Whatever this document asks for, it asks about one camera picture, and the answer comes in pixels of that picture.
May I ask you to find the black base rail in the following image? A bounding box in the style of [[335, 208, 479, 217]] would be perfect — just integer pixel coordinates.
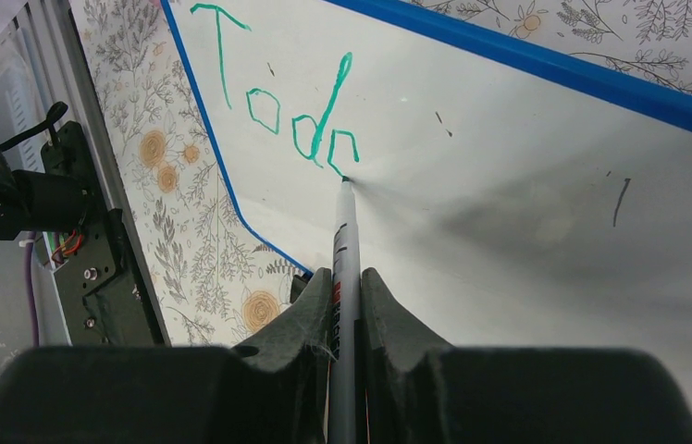
[[41, 121, 164, 347]]

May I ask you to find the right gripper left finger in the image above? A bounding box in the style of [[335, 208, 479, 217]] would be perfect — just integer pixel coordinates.
[[0, 268, 332, 443]]

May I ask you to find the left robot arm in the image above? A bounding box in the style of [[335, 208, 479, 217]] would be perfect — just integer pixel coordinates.
[[0, 102, 93, 241]]

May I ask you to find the white marker pen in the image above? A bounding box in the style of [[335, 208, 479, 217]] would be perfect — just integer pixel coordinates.
[[327, 177, 360, 443]]

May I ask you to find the white cable duct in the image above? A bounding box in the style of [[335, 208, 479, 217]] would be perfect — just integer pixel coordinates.
[[5, 86, 44, 173]]

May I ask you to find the blue framed whiteboard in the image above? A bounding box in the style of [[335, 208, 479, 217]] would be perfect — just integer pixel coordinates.
[[163, 1, 692, 406]]

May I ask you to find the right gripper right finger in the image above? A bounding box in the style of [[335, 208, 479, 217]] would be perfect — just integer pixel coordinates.
[[361, 268, 692, 443]]

